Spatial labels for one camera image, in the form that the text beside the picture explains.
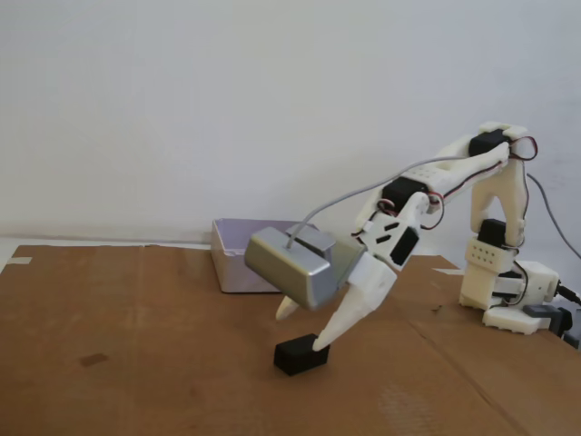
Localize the grey and black table clamp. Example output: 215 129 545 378
521 303 581 351

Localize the black power cable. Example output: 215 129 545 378
556 283 581 305

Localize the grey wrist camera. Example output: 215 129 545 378
243 225 335 312

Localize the white plastic box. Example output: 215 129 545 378
211 217 314 295

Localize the small brown cardboard sheet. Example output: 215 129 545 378
407 302 581 436

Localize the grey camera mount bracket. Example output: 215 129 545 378
284 222 366 296

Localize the black rectangular block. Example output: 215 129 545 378
273 333 331 377

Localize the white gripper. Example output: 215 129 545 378
275 252 399 353

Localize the large brown cardboard sheet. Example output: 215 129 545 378
0 243 581 436

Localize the grey camera cable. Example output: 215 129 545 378
285 154 581 258

